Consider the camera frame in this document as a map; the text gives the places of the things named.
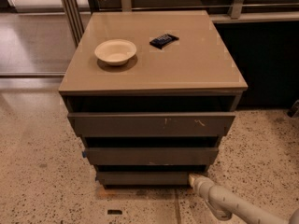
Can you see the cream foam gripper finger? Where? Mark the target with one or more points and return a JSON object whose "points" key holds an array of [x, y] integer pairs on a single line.
{"points": [[193, 177]]}

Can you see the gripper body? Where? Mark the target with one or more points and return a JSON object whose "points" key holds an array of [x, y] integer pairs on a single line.
{"points": [[201, 184]]}

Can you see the grey bottom drawer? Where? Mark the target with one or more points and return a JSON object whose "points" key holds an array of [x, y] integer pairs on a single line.
{"points": [[138, 175]]}

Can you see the grey drawer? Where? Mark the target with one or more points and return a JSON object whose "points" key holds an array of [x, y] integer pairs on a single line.
{"points": [[151, 155], [138, 175], [173, 124]]}

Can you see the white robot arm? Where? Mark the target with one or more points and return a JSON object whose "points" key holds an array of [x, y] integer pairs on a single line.
{"points": [[223, 204]]}

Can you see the grey drawer cabinet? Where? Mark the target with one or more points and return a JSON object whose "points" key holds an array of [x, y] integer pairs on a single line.
{"points": [[194, 74]]}

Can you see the grey middle drawer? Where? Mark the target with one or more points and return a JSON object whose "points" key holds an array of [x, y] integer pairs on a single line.
{"points": [[151, 155]]}

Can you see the grey top drawer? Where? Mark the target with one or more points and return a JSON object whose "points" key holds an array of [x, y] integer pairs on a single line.
{"points": [[173, 124]]}

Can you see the blue tape piece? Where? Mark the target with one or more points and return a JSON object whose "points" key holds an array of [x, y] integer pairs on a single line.
{"points": [[84, 155]]}

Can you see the black snack bar wrapper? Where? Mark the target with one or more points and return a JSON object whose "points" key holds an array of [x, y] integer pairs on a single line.
{"points": [[163, 40]]}

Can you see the white paper bowl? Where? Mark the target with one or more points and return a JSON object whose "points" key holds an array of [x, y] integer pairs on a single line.
{"points": [[115, 52]]}

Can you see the metal railing shelf frame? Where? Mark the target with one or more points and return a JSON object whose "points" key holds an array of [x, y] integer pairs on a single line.
{"points": [[220, 11]]}

